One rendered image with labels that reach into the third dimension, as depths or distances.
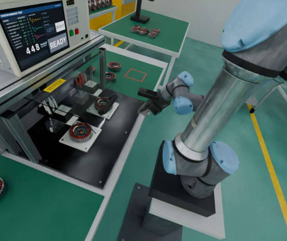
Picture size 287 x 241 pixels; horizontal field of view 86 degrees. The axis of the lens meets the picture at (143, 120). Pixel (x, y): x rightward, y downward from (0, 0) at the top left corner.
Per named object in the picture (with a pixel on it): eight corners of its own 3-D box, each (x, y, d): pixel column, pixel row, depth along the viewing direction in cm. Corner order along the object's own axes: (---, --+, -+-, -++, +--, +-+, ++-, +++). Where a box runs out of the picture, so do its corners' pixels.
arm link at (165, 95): (164, 89, 71) (167, 81, 76) (157, 94, 74) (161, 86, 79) (175, 100, 73) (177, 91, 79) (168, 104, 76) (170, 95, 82)
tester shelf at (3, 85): (104, 44, 91) (104, 35, 88) (-5, 116, 44) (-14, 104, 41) (39, 23, 95) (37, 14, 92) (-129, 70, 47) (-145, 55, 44)
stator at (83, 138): (96, 130, 82) (96, 126, 80) (85, 147, 74) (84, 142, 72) (78, 123, 83) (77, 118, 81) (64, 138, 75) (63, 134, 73)
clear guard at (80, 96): (122, 96, 70) (123, 85, 66) (96, 134, 54) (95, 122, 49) (58, 75, 73) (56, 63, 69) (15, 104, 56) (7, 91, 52)
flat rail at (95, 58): (103, 55, 93) (103, 50, 91) (15, 123, 50) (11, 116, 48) (101, 54, 93) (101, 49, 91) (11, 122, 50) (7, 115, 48)
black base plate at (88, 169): (144, 104, 110) (144, 101, 109) (102, 190, 66) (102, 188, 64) (85, 83, 114) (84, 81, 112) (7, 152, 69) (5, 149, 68)
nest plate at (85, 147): (101, 130, 84) (101, 129, 83) (87, 152, 74) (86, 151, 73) (77, 121, 85) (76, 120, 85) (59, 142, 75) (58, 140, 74)
